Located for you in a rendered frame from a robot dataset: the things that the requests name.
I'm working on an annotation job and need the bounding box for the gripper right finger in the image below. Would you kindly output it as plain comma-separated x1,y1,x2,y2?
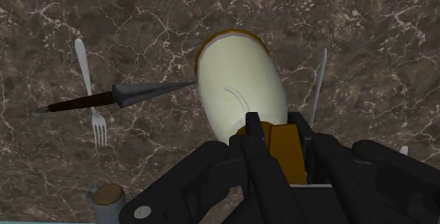
288,112,440,224

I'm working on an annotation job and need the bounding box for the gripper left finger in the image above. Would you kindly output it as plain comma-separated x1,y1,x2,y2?
118,112,304,224

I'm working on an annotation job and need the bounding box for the cream scoop with ochre handle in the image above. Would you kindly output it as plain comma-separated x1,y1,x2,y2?
194,28,308,186

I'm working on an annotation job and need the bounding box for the grey shaker with brown top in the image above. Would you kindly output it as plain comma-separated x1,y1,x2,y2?
87,183,127,224

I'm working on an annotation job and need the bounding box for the slim silver utensil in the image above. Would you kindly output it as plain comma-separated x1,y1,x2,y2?
308,47,329,129

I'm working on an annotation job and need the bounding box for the silver fork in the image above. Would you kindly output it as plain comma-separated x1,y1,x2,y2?
74,38,109,148

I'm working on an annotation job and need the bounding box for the dark-handled grey knife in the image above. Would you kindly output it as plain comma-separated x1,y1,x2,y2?
33,80,199,115

